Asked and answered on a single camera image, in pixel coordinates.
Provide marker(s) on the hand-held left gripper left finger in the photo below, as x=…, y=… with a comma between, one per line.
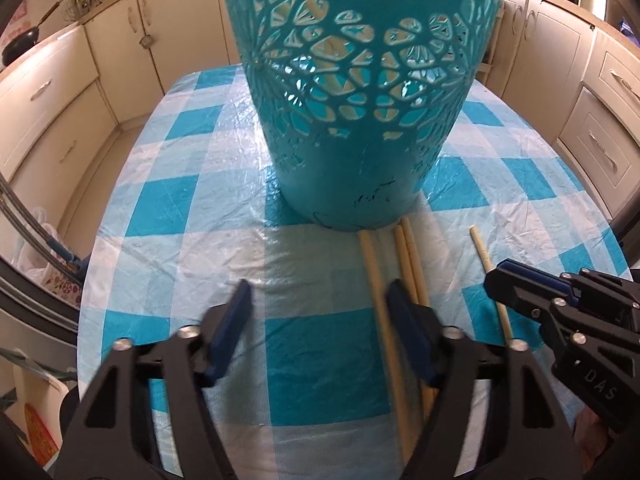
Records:
x=230, y=330

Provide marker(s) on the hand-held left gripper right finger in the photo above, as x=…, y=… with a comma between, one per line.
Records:
x=410, y=335

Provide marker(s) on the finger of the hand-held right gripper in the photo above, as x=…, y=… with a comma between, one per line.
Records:
x=515, y=297
x=595, y=290

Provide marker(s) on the pale wooden chopstick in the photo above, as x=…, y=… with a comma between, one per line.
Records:
x=376, y=272

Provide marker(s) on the teal perforated plastic basket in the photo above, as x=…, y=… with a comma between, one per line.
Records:
x=360, y=85

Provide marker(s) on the person's right hand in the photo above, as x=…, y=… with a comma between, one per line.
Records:
x=595, y=430

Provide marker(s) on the blue white checkered tablecloth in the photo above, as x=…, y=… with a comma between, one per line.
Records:
x=200, y=210

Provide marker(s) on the cream drawer cabinets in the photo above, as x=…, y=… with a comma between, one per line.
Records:
x=575, y=85

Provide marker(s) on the white plastic bag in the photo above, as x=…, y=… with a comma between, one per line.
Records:
x=35, y=260

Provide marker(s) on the white and orange container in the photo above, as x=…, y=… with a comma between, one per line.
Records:
x=40, y=420

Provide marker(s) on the cream base cabinets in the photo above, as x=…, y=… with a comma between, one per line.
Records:
x=100, y=85

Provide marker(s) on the black frying pan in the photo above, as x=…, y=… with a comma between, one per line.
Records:
x=22, y=42

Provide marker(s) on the grey sliding door frame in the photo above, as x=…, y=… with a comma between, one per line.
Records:
x=30, y=280

